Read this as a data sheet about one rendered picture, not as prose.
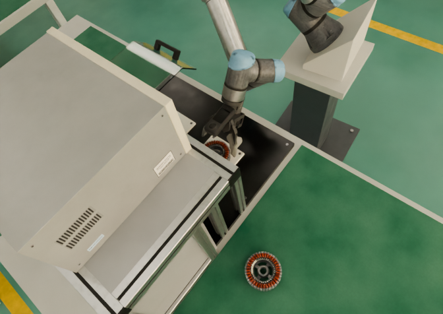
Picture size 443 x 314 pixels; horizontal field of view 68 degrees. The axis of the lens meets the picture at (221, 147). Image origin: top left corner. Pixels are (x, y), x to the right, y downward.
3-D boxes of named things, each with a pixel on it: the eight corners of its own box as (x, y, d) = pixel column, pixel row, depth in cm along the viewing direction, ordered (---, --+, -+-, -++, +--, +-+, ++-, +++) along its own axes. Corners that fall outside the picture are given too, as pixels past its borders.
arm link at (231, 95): (238, 94, 101) (217, 82, 104) (235, 106, 104) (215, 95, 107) (251, 88, 106) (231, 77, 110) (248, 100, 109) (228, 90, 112)
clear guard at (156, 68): (149, 43, 124) (144, 31, 119) (196, 69, 114) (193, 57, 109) (84, 101, 113) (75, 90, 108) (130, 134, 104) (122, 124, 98)
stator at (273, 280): (285, 260, 103) (286, 258, 100) (275, 297, 98) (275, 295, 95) (252, 249, 106) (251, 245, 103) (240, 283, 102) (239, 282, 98)
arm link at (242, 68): (263, 59, 98) (238, 57, 94) (253, 91, 104) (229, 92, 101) (250, 48, 103) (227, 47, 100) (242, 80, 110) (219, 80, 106)
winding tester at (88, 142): (89, 79, 103) (52, 26, 85) (192, 148, 85) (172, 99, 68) (-18, 171, 90) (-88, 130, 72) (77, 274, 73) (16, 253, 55)
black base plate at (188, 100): (173, 76, 149) (171, 73, 147) (294, 146, 123) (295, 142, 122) (95, 150, 134) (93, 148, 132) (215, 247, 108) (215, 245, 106)
